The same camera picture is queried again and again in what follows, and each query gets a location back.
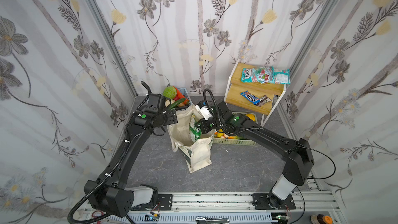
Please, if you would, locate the green tea snack packet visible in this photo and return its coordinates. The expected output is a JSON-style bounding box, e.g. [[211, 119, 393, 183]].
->
[[189, 114, 202, 143]]

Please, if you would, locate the cream canvas grocery bag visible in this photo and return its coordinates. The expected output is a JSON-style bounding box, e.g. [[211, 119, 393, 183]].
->
[[167, 105, 215, 173]]

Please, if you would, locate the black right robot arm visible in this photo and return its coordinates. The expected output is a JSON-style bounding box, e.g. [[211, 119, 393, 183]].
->
[[194, 89, 317, 209]]

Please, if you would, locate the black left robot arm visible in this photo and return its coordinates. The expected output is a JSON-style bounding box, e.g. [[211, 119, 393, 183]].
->
[[67, 82, 178, 224]]

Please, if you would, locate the green cucumber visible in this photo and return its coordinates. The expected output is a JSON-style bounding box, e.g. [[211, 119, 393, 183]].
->
[[167, 98, 186, 110]]

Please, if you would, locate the green cabbage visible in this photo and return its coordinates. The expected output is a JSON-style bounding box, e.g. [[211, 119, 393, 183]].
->
[[162, 86, 177, 100]]

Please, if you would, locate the green plastic fruit basket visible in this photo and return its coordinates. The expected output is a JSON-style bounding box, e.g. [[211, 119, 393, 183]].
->
[[213, 112, 258, 146]]

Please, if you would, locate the blue plastic vegetable basket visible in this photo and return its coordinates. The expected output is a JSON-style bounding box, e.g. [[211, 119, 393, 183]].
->
[[162, 86, 192, 111]]

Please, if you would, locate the yellow orange citrus fruit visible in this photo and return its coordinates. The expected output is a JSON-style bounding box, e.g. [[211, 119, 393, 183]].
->
[[245, 113, 256, 121]]

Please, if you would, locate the blue chocolate bar packet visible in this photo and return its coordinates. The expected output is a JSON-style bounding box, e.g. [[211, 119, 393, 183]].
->
[[240, 91, 261, 105]]

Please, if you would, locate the brown snack bar packet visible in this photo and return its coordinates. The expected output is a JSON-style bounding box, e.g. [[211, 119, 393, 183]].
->
[[256, 95, 272, 106]]

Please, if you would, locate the red green candy packet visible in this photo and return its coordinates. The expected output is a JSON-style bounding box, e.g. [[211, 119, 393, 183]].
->
[[240, 66, 273, 84]]

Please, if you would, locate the white wooden two-tier shelf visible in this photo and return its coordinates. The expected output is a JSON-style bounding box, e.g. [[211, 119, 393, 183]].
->
[[224, 62, 287, 126]]

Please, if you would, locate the teal white snack packet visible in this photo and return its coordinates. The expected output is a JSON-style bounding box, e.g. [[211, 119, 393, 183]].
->
[[269, 67, 291, 85]]

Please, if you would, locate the orange capped bottle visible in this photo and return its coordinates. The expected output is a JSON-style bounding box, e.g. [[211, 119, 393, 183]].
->
[[310, 214, 333, 224]]

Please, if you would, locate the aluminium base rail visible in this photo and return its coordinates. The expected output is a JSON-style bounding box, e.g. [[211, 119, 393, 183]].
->
[[100, 191, 347, 224]]

